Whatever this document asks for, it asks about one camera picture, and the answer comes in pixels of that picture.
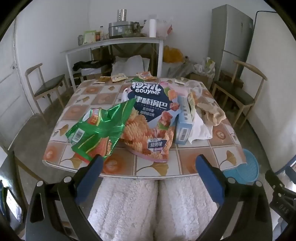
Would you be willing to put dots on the white board blue edge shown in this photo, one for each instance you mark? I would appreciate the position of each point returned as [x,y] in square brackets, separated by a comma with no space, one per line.
[272,92]

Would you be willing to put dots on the white green plastic bag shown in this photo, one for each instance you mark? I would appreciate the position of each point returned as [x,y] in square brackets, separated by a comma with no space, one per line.
[205,66]

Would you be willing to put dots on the small orange snack packet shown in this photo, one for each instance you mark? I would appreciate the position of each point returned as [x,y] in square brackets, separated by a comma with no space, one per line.
[144,75]

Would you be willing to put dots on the grey translucent plastic bag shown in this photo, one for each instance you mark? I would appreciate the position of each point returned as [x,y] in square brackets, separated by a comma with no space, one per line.
[181,69]

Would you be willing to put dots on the large navy snack bag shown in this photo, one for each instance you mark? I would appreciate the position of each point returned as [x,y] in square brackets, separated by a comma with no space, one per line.
[148,102]

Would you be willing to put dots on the small yellow snack packet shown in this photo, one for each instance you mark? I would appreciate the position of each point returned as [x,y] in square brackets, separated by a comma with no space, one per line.
[119,77]

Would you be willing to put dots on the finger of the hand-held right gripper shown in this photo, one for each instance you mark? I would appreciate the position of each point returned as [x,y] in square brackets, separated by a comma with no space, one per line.
[291,172]
[275,182]

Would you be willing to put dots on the blue plastic basket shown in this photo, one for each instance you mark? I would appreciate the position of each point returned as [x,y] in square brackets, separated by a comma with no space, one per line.
[247,166]

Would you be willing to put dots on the yellow plastic bag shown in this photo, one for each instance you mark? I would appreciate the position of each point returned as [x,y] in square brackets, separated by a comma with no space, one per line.
[173,54]

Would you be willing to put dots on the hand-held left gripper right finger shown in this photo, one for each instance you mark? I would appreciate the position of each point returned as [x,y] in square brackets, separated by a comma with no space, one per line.
[209,182]

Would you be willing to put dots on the grey refrigerator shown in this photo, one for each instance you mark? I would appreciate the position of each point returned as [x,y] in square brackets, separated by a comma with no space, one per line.
[231,34]

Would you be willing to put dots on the black cloth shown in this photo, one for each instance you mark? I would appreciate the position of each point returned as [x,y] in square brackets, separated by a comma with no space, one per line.
[90,64]

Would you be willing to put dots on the beige cloth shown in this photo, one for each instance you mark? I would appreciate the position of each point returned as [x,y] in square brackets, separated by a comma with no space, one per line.
[215,113]

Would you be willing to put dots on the green snack bag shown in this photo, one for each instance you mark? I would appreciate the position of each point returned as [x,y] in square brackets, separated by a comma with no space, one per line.
[97,136]

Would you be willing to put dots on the ginkgo patterned tablecloth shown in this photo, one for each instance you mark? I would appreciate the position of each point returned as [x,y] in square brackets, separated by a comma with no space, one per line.
[192,157]

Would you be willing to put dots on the dark glass jar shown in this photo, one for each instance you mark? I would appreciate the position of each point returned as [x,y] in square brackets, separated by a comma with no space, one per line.
[98,36]

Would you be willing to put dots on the small white snack packet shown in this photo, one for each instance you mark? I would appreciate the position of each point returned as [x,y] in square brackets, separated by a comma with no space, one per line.
[181,80]

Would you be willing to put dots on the white sack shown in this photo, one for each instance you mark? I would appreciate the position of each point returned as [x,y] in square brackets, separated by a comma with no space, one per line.
[130,66]

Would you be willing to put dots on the small tan snack packet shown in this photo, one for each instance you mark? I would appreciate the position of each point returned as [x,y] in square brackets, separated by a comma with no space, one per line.
[101,79]

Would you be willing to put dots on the light blue carton box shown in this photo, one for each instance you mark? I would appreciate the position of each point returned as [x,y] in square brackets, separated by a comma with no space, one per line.
[183,125]

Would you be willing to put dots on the dark phone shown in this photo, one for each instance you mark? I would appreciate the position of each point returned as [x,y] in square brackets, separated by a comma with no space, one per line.
[13,206]

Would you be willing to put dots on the white tissue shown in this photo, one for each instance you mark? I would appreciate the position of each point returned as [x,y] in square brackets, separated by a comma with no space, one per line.
[201,129]

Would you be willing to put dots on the white fleece pants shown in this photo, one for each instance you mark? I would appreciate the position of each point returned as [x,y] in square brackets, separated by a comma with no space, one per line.
[129,208]

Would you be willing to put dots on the pink plastic bag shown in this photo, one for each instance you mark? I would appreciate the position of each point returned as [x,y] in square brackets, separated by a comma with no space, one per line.
[164,29]

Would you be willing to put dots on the white paper roll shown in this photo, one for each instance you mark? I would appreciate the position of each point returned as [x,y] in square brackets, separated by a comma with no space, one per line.
[152,27]

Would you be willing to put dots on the wooden chair dark seat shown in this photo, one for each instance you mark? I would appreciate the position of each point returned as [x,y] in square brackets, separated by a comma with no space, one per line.
[48,83]
[240,95]

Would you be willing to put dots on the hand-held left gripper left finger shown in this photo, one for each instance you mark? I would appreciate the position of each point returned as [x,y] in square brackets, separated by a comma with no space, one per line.
[90,179]

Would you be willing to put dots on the large metal pot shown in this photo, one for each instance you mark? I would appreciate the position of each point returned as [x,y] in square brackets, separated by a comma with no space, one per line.
[120,29]

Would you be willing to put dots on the grey jar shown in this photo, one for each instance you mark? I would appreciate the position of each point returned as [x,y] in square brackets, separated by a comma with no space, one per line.
[80,39]

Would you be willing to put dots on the green food box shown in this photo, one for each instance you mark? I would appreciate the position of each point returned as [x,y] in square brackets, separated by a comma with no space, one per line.
[89,37]

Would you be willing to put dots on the clear plastic bag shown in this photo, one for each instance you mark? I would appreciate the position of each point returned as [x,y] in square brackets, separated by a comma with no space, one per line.
[194,87]

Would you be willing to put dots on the white metal shelf table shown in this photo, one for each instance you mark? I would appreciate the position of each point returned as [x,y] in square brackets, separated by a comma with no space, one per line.
[111,41]

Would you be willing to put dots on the white door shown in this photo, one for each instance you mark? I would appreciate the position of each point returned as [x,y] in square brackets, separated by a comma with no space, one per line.
[11,92]

